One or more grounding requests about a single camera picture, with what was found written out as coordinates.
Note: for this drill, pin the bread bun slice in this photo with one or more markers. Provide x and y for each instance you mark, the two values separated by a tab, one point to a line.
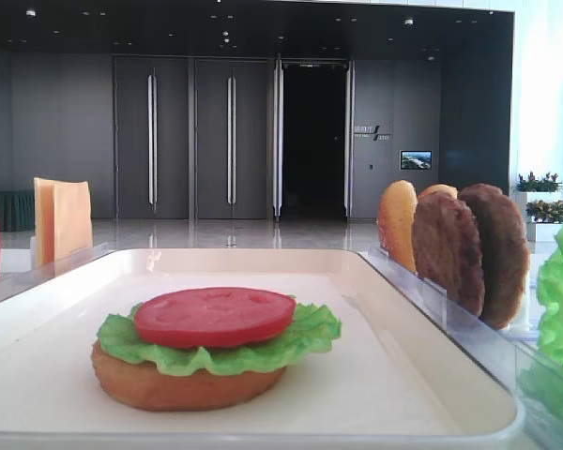
443	188
395	219

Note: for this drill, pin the middle dark double door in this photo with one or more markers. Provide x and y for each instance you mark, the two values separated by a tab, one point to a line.
231	146

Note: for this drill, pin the upper potted plant box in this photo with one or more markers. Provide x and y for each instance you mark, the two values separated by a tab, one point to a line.
546	187

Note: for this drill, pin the rear orange cheese slice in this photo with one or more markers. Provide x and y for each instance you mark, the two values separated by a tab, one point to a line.
44	218

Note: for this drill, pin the front orange cheese slice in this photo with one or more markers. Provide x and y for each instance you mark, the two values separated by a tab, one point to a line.
72	218

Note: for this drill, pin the clear acrylic right holder rack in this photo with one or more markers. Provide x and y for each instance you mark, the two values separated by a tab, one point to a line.
531	376

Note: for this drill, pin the lower potted plant box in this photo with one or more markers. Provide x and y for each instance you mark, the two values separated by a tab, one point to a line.
545	220

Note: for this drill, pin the front bread bun slice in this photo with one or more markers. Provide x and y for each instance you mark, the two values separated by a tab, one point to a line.
395	219

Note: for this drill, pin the red tomato slice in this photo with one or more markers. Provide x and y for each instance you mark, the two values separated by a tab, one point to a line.
220	317

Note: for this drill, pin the green lettuce leaf on bun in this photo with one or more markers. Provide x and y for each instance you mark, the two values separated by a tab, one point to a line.
312	331

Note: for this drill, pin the clear acrylic holder rack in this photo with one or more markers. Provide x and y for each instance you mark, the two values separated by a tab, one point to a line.
531	376
42	274

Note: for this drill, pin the rear brown meat patty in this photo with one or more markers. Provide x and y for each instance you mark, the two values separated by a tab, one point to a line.
505	253

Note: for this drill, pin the front brown meat patty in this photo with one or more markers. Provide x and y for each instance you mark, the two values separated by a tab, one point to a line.
447	249

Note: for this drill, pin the orange cheese slice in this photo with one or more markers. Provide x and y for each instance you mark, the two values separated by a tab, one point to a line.
44	218
72	218

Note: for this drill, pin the small wall screen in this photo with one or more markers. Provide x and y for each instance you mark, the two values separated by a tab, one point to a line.
416	160

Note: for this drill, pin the bottom bun slice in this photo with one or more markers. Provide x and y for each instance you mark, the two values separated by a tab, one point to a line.
143	387

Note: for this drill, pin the brown meat patty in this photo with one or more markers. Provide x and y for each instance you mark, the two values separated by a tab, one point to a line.
447	249
505	253

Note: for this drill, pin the green skirted table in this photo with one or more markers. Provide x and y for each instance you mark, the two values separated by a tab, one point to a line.
17	210

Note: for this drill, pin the dark double door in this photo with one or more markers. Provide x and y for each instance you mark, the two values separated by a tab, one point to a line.
231	146
152	137

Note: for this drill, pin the white plastic tray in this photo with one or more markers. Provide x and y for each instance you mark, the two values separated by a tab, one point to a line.
393	380

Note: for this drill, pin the rear bread bun slice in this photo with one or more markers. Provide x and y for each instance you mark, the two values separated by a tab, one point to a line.
443	188

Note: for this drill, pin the clear acrylic left holder rack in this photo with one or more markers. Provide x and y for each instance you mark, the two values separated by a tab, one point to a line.
42	274

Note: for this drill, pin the left dark double door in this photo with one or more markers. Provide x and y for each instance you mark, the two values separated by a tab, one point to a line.
152	137

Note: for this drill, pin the potted plant box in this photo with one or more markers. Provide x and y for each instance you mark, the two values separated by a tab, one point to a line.
546	187
545	220

